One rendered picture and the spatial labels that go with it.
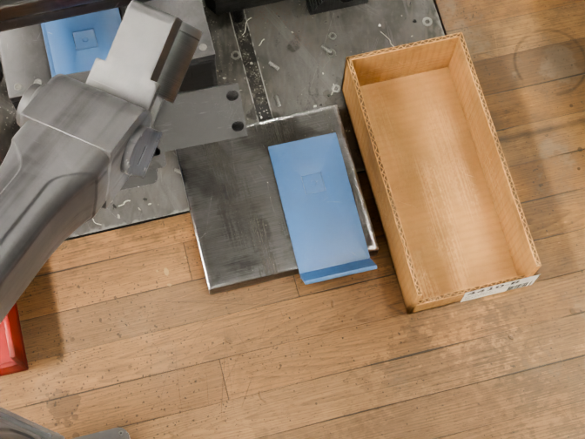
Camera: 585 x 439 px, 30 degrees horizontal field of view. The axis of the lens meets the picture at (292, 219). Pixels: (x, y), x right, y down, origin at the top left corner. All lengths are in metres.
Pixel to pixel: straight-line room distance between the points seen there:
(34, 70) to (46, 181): 0.40
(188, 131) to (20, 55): 0.27
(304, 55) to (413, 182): 0.18
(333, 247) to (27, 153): 0.43
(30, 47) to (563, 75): 0.55
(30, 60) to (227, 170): 0.22
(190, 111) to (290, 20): 0.33
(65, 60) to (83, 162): 0.36
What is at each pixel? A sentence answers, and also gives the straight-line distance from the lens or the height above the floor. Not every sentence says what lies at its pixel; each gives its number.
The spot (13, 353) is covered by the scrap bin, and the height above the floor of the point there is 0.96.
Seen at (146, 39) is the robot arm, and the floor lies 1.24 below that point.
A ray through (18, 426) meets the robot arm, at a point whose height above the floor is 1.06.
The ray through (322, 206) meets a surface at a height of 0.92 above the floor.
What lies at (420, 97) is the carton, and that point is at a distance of 1.15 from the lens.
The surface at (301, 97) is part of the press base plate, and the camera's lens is 1.14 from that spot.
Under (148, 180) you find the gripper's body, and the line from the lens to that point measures 0.93.
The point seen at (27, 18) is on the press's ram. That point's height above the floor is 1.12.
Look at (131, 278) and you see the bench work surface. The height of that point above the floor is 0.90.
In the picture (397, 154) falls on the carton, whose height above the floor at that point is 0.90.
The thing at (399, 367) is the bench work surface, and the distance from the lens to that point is 1.06.
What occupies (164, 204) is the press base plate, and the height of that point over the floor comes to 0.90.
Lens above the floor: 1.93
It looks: 71 degrees down
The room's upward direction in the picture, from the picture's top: 5 degrees clockwise
